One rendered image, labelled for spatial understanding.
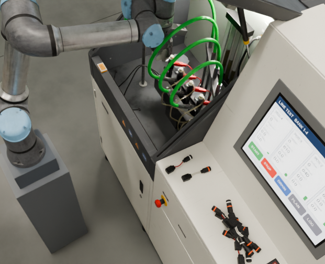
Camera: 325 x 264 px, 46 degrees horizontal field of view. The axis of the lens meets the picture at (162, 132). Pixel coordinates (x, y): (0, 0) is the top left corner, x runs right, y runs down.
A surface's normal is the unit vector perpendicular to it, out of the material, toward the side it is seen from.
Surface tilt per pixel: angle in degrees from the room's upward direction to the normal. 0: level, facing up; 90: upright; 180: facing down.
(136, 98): 0
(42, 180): 0
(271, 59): 76
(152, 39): 90
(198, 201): 0
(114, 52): 90
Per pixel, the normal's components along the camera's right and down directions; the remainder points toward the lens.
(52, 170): 0.55, 0.71
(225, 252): 0.06, -0.55
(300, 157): -0.84, 0.22
